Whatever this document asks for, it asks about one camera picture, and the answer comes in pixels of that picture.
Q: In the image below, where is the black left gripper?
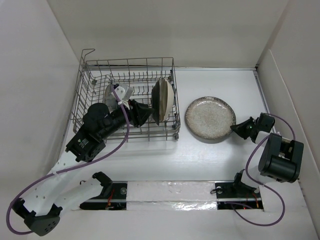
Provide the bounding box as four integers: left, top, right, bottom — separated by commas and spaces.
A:
99, 98, 154, 140

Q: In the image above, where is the brown rimmed cream plate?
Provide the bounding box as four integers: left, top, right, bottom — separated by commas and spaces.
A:
151, 80, 160, 126

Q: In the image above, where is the cream divided plate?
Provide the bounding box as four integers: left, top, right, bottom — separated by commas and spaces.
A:
160, 79, 175, 122

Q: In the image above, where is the speckled brown rimmed plate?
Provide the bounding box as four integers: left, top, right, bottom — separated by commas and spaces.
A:
184, 96, 237, 143

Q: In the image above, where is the grey reindeer plate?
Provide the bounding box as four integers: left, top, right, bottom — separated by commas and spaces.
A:
103, 84, 118, 112

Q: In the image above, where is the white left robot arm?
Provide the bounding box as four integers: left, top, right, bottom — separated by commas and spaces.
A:
6, 100, 155, 236

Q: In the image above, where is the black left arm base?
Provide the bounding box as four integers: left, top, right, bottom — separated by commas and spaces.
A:
79, 181, 128, 211

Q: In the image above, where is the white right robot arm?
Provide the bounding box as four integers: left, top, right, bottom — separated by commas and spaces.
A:
230, 113, 304, 197

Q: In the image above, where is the grey wire dish rack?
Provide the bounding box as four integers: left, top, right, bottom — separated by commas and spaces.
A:
70, 48, 181, 141

